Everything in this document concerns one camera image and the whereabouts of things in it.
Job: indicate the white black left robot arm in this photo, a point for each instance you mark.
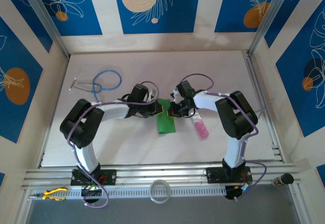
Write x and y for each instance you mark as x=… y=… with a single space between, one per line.
x=83 y=155

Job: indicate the aluminium table side rail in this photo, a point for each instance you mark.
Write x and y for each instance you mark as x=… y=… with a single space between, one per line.
x=255 y=81
x=61 y=81

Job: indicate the aluminium frame post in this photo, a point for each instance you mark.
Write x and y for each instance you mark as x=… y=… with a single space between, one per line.
x=43 y=15
x=268 y=15

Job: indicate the dark capped bottle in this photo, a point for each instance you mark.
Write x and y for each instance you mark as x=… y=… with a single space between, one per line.
x=287 y=178

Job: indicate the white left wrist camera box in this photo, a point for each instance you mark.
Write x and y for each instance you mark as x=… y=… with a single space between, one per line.
x=153 y=93

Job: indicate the blue stethoscope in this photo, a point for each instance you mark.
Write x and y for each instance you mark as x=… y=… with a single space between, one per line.
x=121 y=81

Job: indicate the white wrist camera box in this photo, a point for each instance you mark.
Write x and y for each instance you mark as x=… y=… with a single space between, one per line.
x=153 y=93
x=175 y=94

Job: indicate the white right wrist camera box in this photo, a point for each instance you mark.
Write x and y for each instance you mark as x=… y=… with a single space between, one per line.
x=175 y=94

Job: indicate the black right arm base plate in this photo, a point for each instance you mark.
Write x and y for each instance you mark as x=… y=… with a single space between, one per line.
x=215 y=175

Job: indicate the green paper sheet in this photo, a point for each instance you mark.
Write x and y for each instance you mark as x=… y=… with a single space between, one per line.
x=165 y=125

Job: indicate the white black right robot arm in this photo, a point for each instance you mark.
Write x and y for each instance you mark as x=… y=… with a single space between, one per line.
x=234 y=153

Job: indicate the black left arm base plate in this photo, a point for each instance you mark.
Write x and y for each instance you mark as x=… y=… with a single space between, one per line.
x=109 y=177

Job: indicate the white tape roll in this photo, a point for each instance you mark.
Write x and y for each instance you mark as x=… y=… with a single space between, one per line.
x=160 y=202

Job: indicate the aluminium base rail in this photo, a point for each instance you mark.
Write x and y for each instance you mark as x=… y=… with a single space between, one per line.
x=162 y=173

